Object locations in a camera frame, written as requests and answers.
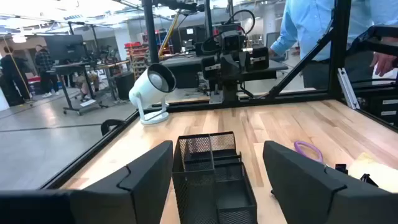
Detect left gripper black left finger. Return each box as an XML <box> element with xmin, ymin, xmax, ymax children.
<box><xmin>0</xmin><ymin>140</ymin><xmax>174</xmax><ymax>224</ymax></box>

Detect red parts shelf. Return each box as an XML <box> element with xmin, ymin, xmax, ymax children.
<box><xmin>124</xmin><ymin>41</ymin><xmax>150</xmax><ymax>79</ymax></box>

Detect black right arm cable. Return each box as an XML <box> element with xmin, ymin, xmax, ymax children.
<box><xmin>200</xmin><ymin>9</ymin><xmax>256</xmax><ymax>56</ymax></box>

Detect black monitor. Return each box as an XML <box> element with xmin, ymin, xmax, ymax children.
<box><xmin>43</xmin><ymin>34</ymin><xmax>87</xmax><ymax>63</ymax></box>

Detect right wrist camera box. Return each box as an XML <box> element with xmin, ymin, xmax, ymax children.
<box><xmin>217</xmin><ymin>24</ymin><xmax>246</xmax><ymax>52</ymax></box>

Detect black drawer cabinet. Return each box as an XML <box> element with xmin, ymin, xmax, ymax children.
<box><xmin>354</xmin><ymin>86</ymin><xmax>398</xmax><ymax>127</ymax></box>

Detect black side desk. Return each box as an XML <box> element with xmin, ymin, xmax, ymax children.
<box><xmin>160</xmin><ymin>55</ymin><xmax>289</xmax><ymax>90</ymax></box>

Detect person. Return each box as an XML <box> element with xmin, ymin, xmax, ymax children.
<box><xmin>34</xmin><ymin>44</ymin><xmax>60</xmax><ymax>98</ymax></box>
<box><xmin>268</xmin><ymin>0</ymin><xmax>398</xmax><ymax>91</ymax></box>
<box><xmin>0</xmin><ymin>45</ymin><xmax>32</xmax><ymax>104</ymax></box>

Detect black desk pole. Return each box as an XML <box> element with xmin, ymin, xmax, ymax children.
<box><xmin>141</xmin><ymin>0</ymin><xmax>160</xmax><ymax>64</ymax></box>

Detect white round camera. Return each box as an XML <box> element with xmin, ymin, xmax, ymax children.
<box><xmin>128</xmin><ymin>63</ymin><xmax>177</xmax><ymax>126</ymax></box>

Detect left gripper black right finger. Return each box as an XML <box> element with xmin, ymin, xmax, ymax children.
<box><xmin>262</xmin><ymin>140</ymin><xmax>398</xmax><ymax>224</ymax></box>

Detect yellow sticky note pad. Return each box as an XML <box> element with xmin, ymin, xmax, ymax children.
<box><xmin>348</xmin><ymin>151</ymin><xmax>398</xmax><ymax>194</ymax></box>

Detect purple handled scissors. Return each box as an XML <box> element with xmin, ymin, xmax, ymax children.
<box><xmin>293</xmin><ymin>140</ymin><xmax>325</xmax><ymax>164</ymax></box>

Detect black aluminium table frame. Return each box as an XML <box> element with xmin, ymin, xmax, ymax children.
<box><xmin>40</xmin><ymin>0</ymin><xmax>398</xmax><ymax>190</ymax></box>

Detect black frame handle bracket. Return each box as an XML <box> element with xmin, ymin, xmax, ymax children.
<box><xmin>100</xmin><ymin>118</ymin><xmax>126</xmax><ymax>137</ymax></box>

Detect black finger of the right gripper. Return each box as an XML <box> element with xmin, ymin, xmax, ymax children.
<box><xmin>245</xmin><ymin>46</ymin><xmax>270</xmax><ymax>72</ymax></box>
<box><xmin>201</xmin><ymin>55</ymin><xmax>221</xmax><ymax>80</ymax></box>

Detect black rolling desk cart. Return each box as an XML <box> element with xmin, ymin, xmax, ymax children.
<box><xmin>51</xmin><ymin>60</ymin><xmax>131</xmax><ymax>116</ymax></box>

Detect black trash bin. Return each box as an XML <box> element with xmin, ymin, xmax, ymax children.
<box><xmin>114</xmin><ymin>71</ymin><xmax>136</xmax><ymax>101</ymax></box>

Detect person's hand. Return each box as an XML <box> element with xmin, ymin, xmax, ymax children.
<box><xmin>369</xmin><ymin>51</ymin><xmax>398</xmax><ymax>78</ymax></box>

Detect black mesh desk organizer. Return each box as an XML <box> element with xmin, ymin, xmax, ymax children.
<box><xmin>172</xmin><ymin>131</ymin><xmax>258</xmax><ymax>224</ymax></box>

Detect silver aluminium bracket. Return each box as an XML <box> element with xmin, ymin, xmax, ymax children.
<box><xmin>336</xmin><ymin>67</ymin><xmax>361</xmax><ymax>110</ymax></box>

